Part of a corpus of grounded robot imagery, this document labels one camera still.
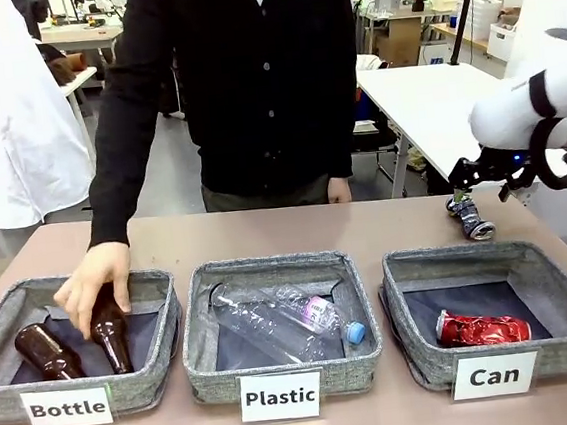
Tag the large clear plastic bottle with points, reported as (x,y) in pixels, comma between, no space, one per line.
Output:
(264,325)

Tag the grey fabric basket Bottle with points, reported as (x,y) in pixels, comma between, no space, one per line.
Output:
(129,388)

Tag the black tripod pole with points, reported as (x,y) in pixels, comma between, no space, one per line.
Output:
(464,4)

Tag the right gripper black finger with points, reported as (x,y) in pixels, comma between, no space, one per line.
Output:
(463,171)
(479,182)

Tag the person's right hand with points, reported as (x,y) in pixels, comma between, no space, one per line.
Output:
(96,280)

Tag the brown glass bottle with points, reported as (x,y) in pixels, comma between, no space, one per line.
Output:
(46,351)
(112,339)

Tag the stack of white crates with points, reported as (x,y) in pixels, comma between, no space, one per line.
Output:
(485,14)

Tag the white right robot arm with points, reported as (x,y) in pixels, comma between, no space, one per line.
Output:
(505,116)

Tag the crushed dark can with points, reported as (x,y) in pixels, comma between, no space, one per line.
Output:
(472,222)

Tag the white workbench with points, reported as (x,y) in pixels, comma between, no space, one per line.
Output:
(80,36)

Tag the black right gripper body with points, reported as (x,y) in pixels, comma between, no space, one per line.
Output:
(502,161)

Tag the white Can label sign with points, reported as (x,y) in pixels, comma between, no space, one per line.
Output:
(494,375)

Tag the brown furry object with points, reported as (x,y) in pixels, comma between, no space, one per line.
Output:
(61,65)

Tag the white storage crate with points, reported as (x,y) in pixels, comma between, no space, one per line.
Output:
(503,38)

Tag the small plastic bottle blue cap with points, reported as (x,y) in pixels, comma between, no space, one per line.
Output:
(318,314)

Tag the white Bottle label sign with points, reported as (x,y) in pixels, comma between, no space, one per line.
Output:
(66,408)

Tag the person in black cardigan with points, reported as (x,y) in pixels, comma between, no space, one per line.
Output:
(262,99)

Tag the cardboard box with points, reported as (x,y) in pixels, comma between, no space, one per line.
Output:
(400,43)

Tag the person's left forearm black sleeve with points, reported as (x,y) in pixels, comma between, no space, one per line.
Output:
(344,136)

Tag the grey fabric basket Plastic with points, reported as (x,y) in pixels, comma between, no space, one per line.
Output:
(204,376)

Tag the person's left hand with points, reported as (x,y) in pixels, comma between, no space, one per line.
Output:
(339,190)

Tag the small white side table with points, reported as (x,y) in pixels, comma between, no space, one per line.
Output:
(77,81)

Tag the white Plastic label sign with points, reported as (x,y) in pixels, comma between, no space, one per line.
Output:
(280,396)

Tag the person in white coat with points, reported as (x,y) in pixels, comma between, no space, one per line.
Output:
(11,98)

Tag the person's right forearm black sleeve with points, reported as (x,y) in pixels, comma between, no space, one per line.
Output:
(112,204)

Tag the crushed red can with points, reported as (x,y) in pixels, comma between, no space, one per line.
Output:
(475,329)

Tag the large white table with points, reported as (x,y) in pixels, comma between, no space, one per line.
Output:
(419,109)

